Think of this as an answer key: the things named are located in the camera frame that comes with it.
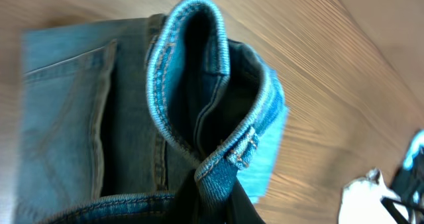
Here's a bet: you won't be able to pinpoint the light blue denim jeans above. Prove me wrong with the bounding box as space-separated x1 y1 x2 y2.
14 0 288 223

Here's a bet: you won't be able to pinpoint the dark navy printed garment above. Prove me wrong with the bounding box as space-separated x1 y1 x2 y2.
381 130 423 224

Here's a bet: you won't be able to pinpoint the beige cloth garment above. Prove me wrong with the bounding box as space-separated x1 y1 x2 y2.
338 168 400 224

